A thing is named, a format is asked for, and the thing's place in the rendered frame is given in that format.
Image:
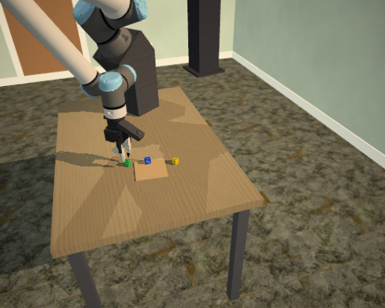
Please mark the green die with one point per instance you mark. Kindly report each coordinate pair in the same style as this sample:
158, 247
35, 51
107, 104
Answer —
127, 163

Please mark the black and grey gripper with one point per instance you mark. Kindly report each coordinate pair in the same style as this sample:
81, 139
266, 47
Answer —
114, 134

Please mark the tan flat mat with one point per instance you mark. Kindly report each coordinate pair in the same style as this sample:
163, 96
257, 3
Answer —
156, 169

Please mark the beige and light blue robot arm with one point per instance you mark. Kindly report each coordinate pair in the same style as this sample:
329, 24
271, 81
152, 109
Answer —
105, 24

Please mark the blue die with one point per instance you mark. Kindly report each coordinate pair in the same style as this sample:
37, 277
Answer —
147, 160

